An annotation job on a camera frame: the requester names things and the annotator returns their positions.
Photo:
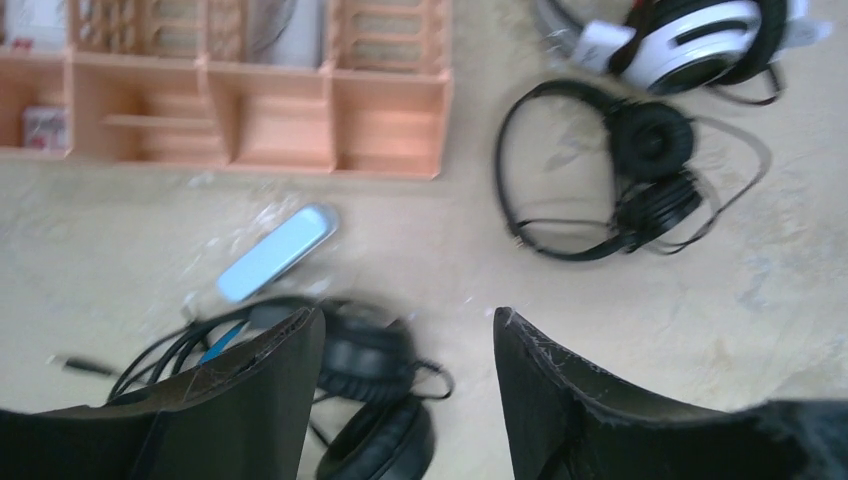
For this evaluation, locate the peach plastic file organizer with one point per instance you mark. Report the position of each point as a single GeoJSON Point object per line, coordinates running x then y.
{"type": "Point", "coordinates": [169, 83]}

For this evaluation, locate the clear plastic packaged item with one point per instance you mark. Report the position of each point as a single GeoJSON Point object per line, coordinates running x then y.
{"type": "Point", "coordinates": [286, 33]}

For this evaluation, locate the white and black headphones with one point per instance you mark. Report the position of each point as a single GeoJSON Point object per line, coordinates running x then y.
{"type": "Point", "coordinates": [671, 47]}

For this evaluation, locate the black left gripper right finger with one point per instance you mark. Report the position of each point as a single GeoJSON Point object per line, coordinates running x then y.
{"type": "Point", "coordinates": [568, 418]}

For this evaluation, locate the small black on-ear headphones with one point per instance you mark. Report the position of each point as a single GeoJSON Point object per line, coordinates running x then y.
{"type": "Point", "coordinates": [649, 144]}

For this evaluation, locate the light blue stapler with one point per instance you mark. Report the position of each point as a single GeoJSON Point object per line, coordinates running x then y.
{"type": "Point", "coordinates": [278, 252]}

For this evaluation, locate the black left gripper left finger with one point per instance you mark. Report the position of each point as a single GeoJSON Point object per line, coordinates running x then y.
{"type": "Point", "coordinates": [242, 415]}

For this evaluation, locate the black and blue headphones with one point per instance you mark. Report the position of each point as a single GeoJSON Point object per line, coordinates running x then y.
{"type": "Point", "coordinates": [369, 356]}

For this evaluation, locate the white product box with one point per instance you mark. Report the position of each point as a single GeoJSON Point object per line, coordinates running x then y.
{"type": "Point", "coordinates": [36, 24]}

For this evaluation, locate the small red white box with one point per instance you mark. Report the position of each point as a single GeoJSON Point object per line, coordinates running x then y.
{"type": "Point", "coordinates": [45, 128]}

